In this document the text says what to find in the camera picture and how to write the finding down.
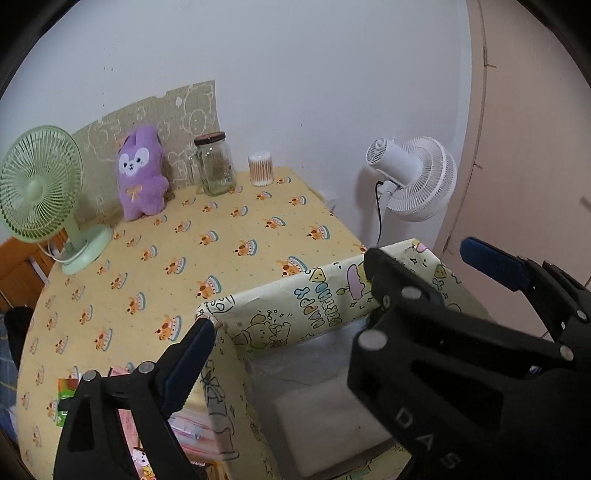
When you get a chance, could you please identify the pink tissue packet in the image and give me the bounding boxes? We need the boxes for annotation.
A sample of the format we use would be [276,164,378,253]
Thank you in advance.
[108,363,153,467]

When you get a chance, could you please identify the green orange tissue packet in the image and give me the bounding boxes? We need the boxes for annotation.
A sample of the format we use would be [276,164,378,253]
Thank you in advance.
[56,366,82,427]

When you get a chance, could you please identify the clear plastic packet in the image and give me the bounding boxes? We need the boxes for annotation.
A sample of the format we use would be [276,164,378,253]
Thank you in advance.
[168,406,218,458]

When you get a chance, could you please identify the blue plaid bedding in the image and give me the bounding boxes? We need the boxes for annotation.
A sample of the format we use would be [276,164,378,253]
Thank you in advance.
[0,318,18,443]

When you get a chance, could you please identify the white standing fan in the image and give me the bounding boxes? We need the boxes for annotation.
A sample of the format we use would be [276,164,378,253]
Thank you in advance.
[366,136,458,247]

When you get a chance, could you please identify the beige door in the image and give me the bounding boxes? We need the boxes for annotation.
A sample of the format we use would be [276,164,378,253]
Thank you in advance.
[436,1,590,337]

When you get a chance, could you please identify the cartoon-print storage basket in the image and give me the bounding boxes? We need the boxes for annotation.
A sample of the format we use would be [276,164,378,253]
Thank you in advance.
[195,238,493,480]

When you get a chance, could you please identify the black cloth on chair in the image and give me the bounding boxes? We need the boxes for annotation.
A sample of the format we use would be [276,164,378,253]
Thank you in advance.
[4,306,34,369]

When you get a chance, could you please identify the cotton swab container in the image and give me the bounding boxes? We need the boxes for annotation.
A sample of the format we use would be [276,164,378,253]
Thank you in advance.
[247,151,274,187]

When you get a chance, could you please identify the wooden chair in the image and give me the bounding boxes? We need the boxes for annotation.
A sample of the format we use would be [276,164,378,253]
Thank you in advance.
[1,229,68,310]

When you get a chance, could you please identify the glass jar with brown lid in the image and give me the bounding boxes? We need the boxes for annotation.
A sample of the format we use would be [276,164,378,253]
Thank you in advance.
[193,131,236,196]

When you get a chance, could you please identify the purple plush bunny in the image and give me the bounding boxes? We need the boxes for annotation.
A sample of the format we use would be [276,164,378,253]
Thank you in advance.
[116,125,169,221]

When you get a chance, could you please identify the green desk fan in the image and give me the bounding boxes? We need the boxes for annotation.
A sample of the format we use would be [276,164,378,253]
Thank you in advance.
[1,125,113,275]

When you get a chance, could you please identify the beige cartoon wall mat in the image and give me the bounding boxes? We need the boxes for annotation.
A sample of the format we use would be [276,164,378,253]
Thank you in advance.
[72,80,219,224]

